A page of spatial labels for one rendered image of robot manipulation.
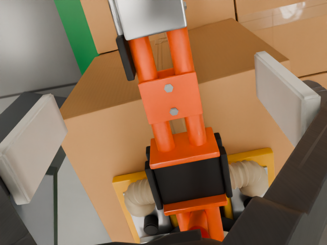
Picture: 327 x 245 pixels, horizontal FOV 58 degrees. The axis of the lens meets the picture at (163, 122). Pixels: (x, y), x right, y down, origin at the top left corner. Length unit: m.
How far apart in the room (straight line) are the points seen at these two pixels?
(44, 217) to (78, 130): 0.49
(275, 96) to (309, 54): 0.81
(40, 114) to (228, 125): 0.38
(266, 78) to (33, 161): 0.13
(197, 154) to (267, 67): 0.19
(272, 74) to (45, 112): 0.13
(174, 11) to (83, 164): 0.35
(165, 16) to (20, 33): 1.28
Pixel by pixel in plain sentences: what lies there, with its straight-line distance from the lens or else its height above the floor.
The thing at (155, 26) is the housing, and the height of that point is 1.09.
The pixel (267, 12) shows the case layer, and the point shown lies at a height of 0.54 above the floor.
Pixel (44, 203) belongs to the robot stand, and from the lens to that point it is 0.93.
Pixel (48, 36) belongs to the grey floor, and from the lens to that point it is 1.50.
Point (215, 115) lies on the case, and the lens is 0.50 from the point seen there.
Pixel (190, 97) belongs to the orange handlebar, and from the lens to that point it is 0.32.
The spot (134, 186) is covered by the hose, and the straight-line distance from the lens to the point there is 0.48.
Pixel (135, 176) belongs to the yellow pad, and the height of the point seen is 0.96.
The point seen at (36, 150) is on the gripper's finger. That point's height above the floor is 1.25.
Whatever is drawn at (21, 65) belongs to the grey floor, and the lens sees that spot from 1.59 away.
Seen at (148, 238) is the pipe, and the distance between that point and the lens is 0.61.
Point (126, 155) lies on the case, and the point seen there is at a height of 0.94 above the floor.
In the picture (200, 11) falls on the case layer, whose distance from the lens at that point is 0.85.
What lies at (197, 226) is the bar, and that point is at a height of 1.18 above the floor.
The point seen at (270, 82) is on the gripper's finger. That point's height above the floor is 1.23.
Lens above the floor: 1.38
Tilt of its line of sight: 62 degrees down
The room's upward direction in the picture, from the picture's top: 178 degrees clockwise
